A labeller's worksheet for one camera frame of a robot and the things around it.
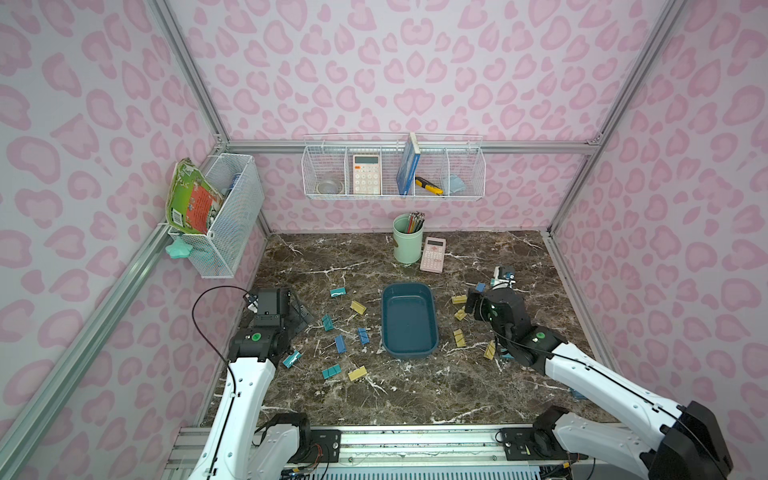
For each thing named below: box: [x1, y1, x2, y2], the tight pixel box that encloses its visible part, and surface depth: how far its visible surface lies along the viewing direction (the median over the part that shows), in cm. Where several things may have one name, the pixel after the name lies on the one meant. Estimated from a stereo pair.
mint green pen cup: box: [393, 211, 425, 265], surface depth 106 cm
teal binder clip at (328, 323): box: [322, 313, 335, 332], surface depth 96 cm
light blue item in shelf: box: [449, 174, 466, 193], surface depth 103 cm
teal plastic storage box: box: [382, 282, 439, 358], surface depth 97 cm
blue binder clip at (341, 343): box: [334, 334, 347, 353], surface depth 92 cm
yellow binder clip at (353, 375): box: [348, 365, 367, 381], surface depth 86 cm
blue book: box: [396, 132, 421, 195], surface depth 89 cm
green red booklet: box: [166, 157, 223, 234], surface depth 73 cm
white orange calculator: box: [353, 154, 381, 195], surface depth 96 cm
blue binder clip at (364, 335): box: [358, 327, 371, 345], surface depth 94 cm
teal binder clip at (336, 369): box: [321, 364, 342, 379], surface depth 86 cm
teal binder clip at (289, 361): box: [282, 350, 303, 369], surface depth 90 cm
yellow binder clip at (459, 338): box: [453, 328, 467, 347], surface depth 92 cm
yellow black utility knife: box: [415, 176, 445, 196], surface depth 98 cm
